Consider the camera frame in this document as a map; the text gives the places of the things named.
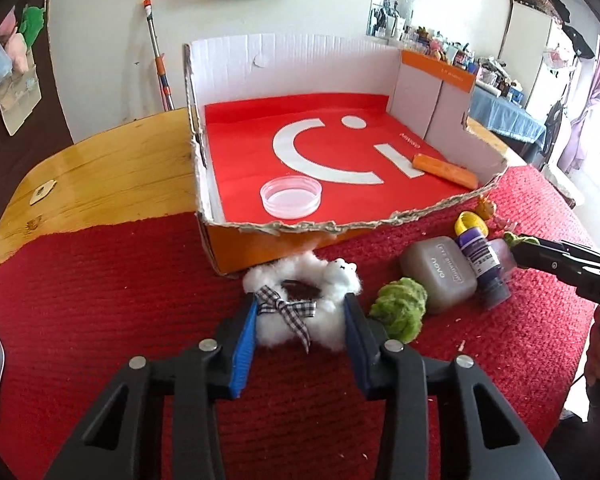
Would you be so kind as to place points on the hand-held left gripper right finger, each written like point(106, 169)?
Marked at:
point(357, 355)

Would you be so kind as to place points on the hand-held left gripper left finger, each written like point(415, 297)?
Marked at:
point(242, 355)

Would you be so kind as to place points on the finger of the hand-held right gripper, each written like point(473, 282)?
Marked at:
point(570, 252)
point(540, 262)

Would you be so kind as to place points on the white fluffy toy checked ribbon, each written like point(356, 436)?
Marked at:
point(325, 305)

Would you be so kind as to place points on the green fuzzy toy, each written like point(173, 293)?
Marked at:
point(397, 310)

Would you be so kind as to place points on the grey eyeshadow case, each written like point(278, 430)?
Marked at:
point(437, 275)

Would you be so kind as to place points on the white and orange cardboard box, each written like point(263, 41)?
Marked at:
point(300, 70)

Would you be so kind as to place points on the small green fuzzy piece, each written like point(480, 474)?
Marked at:
point(520, 240)

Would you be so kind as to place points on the purple paint bottle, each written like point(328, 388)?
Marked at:
point(482, 265)

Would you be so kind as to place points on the orange carrot toy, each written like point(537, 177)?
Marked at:
point(445, 171)

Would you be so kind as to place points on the purple curtain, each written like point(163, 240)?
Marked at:
point(585, 110)

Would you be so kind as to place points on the red tablecloth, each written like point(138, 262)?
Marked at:
point(105, 300)

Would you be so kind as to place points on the person's dark clothing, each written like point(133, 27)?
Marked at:
point(590, 445)

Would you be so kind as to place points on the clear round plastic lid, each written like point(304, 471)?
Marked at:
point(291, 197)

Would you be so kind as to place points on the white refrigerator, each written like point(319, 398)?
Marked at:
point(527, 40)

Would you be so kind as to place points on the black garment on refrigerator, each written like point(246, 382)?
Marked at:
point(577, 35)

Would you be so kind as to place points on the cluttered blue-cloth side table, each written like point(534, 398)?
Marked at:
point(450, 50)

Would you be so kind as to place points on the small wooden tag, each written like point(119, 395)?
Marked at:
point(42, 191)

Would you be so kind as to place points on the hanging clear pouch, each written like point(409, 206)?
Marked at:
point(15, 95)

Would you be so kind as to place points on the pink plush toy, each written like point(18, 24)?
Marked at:
point(15, 45)

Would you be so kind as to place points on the green plush toy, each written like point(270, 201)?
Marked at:
point(32, 22)

